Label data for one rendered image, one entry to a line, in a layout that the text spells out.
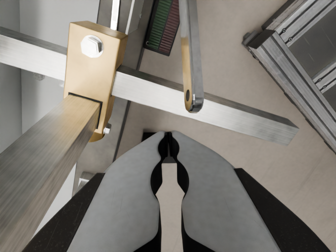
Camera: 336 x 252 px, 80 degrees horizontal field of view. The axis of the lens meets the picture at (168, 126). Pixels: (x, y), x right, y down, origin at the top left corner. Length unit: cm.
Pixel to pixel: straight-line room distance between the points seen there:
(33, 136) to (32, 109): 39
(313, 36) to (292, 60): 11
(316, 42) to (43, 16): 93
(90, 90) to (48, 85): 29
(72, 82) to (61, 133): 8
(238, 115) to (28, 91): 45
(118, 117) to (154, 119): 79
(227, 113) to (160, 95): 9
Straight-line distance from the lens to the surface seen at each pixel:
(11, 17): 50
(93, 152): 47
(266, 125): 29
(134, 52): 37
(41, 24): 50
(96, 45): 22
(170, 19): 36
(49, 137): 18
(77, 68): 24
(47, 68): 26
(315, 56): 106
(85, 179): 50
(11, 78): 53
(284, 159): 158
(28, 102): 57
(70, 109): 22
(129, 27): 27
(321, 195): 200
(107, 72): 23
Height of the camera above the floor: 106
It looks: 61 degrees down
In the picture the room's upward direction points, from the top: 178 degrees clockwise
